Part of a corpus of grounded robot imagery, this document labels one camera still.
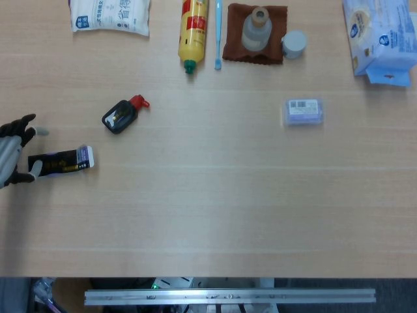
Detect small grey lidded jar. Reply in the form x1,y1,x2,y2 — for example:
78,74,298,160
281,30,308,60

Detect frosted bottle with wooden cap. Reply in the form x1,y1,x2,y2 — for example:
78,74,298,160
240,6,273,52

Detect black small carton box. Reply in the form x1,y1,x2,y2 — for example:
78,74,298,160
27,145,96,179

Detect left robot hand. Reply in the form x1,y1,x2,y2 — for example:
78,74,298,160
0,113,50,189

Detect small black bottle red cap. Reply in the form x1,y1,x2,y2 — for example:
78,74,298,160
101,94,151,135

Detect aluminium profile rail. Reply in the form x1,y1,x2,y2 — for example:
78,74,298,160
83,288,377,306

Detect purple soap in clear box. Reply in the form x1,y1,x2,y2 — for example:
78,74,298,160
281,97,325,127

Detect white salt bag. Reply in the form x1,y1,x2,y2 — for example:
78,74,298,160
68,0,152,37

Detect light blue toothbrush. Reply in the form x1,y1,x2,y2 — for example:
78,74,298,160
214,0,224,70

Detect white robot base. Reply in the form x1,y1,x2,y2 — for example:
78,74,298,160
143,276,274,290

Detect large blue white package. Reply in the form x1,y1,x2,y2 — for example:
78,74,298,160
341,0,417,87

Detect yellow bottle with green cap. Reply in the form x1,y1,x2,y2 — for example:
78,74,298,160
177,0,209,74

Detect brown folded cloth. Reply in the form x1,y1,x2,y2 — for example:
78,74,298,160
222,3,289,65

